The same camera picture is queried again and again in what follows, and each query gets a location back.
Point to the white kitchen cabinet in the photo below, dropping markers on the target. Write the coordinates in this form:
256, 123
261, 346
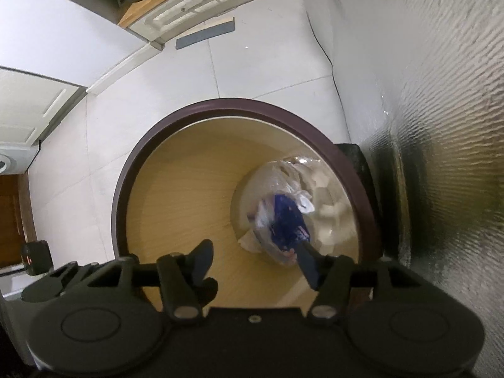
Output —
35, 106

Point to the white tissue paper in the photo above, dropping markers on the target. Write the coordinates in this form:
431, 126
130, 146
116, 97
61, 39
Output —
330, 208

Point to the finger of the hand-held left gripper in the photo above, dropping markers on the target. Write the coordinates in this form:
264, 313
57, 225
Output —
47, 283

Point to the brown wooden door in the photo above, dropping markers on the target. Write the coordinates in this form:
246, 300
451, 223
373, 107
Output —
12, 212

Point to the foil covered white table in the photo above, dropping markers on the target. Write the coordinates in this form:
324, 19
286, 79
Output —
433, 86

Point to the beige trash bin brown rim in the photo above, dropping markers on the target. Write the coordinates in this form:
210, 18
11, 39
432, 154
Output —
177, 189

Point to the clear plastic bag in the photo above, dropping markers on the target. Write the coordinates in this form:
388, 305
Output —
267, 181

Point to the black cushioned stool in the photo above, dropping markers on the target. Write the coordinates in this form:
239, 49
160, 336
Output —
356, 161

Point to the dark blue snack packet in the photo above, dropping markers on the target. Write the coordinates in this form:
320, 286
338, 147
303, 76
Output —
289, 220

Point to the wooden platform with white drawers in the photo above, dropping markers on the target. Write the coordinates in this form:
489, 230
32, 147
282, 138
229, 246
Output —
189, 12

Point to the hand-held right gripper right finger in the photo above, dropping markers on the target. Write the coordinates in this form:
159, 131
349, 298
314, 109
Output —
307, 264

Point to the grey floor mat strip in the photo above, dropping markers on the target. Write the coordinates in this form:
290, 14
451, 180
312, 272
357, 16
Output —
204, 33

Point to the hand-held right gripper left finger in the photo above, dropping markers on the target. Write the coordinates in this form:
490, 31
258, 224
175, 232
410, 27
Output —
202, 260

